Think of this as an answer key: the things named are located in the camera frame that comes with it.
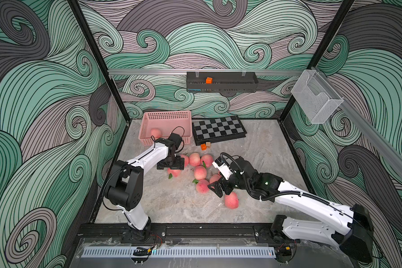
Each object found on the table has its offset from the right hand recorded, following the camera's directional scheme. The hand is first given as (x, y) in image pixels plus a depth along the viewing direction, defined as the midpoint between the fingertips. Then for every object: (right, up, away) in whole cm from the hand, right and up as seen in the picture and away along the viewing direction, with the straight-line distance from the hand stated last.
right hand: (216, 179), depth 74 cm
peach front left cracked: (-6, -6, +7) cm, 11 cm away
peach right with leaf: (-3, +6, +16) cm, 17 cm away
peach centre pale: (-10, +6, +18) cm, 22 cm away
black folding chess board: (+7, +23, +36) cm, 44 cm away
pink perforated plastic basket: (-29, +28, +42) cm, 59 cm away
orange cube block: (-4, +12, +30) cm, 32 cm away
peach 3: (+8, -12, +3) cm, 14 cm away
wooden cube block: (-2, +13, +30) cm, 33 cm away
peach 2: (-7, 0, +12) cm, 14 cm away
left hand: (-22, +3, +15) cm, 27 cm away
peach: (-20, -1, +14) cm, 25 cm away
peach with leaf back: (-15, +5, +19) cm, 25 cm away
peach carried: (-35, +21, +33) cm, 53 cm away
